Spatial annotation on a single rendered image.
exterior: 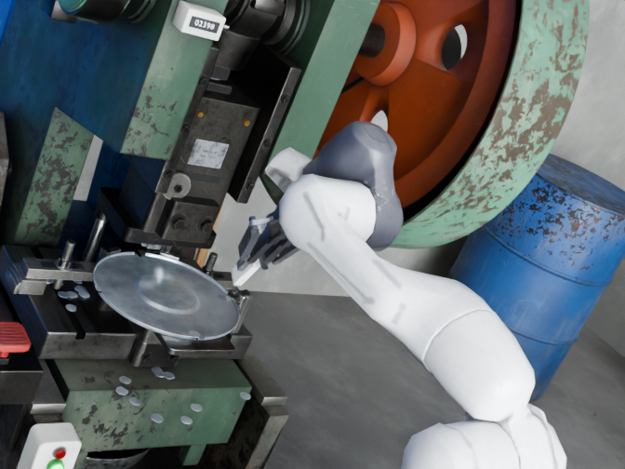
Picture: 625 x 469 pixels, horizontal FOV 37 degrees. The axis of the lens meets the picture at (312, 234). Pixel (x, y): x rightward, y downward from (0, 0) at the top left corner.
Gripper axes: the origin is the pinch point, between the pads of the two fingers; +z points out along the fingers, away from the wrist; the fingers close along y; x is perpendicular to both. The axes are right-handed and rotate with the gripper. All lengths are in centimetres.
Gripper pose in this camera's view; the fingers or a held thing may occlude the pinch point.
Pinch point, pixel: (245, 268)
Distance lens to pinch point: 158.2
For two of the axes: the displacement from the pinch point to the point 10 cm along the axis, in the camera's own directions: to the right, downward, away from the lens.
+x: -1.9, -8.5, 5.0
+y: 8.3, 1.4, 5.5
